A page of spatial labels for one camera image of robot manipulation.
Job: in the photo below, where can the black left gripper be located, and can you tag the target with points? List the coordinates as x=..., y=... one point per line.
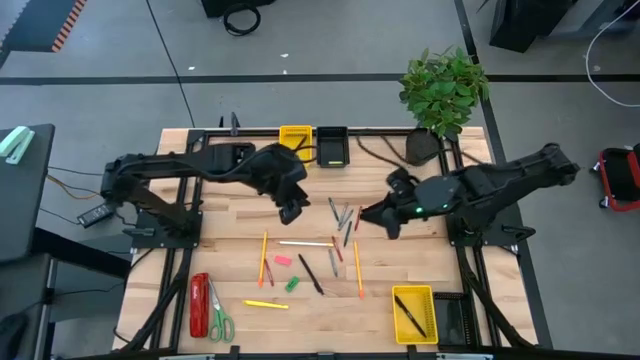
x=280, y=175

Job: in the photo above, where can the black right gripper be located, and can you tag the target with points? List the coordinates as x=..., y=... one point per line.
x=430, y=200

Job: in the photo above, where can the white pencil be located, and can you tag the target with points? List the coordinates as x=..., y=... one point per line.
x=306, y=243

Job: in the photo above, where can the green crayon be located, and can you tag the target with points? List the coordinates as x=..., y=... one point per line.
x=347, y=233

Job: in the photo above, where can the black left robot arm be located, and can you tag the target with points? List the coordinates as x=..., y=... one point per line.
x=200, y=160

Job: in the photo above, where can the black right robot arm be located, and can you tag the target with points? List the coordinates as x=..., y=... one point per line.
x=500, y=185

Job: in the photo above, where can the pink eraser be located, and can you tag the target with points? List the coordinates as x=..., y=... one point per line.
x=282, y=260

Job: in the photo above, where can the yellow pencil orange tip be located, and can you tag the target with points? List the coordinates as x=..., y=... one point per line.
x=358, y=270
x=262, y=259

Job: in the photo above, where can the lime green eraser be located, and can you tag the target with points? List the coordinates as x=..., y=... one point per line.
x=336, y=162

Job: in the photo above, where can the dark red crayon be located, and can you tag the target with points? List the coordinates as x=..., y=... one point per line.
x=269, y=272

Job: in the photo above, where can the black plastic bin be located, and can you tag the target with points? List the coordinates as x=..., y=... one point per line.
x=332, y=145
x=452, y=320

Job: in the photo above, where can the yellow plastic bin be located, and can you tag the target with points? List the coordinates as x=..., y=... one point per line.
x=292, y=134
x=425, y=300

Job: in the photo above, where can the yellow highlighter pen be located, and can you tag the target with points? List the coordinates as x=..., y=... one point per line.
x=265, y=304

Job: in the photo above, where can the red stapler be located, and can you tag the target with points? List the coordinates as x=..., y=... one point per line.
x=199, y=305

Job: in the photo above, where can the potted green plant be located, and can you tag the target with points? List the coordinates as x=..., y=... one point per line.
x=440, y=90

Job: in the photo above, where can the black power adapter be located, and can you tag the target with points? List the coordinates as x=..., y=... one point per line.
x=96, y=214

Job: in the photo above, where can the black box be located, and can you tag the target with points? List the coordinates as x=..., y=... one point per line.
x=220, y=6

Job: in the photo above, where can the black stand beam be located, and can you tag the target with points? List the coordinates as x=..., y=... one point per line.
x=80, y=250

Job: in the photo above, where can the black cabinet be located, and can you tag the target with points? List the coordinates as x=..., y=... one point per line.
x=520, y=25

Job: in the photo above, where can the red and black cart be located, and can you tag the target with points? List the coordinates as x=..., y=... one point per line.
x=620, y=175

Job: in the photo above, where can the black side table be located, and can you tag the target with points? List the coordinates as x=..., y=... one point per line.
x=25, y=200

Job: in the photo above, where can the mint green stapler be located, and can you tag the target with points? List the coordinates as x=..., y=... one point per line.
x=15, y=142

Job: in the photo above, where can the black orange foam mat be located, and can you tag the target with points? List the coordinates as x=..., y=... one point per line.
x=40, y=25

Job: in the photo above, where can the black aluminium table frame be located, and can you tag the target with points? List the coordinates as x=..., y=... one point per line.
x=380, y=132

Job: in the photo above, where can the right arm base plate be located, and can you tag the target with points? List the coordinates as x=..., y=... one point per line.
x=480, y=239

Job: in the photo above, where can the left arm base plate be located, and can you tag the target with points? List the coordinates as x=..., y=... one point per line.
x=150, y=237

